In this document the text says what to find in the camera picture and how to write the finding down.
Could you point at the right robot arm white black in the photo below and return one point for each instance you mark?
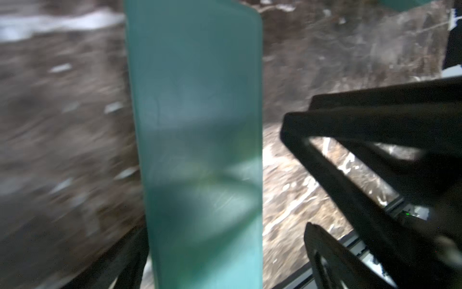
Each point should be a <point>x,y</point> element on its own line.
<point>453,39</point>

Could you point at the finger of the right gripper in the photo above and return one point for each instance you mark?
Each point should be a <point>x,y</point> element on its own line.
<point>361,173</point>
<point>435,91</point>

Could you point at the dark green pencil case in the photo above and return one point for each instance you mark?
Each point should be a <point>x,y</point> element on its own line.
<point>195,70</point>
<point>403,5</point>

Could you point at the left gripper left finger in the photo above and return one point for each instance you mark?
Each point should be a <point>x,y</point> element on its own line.
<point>122,265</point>

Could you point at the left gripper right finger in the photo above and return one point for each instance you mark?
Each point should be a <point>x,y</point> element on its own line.
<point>335,267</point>

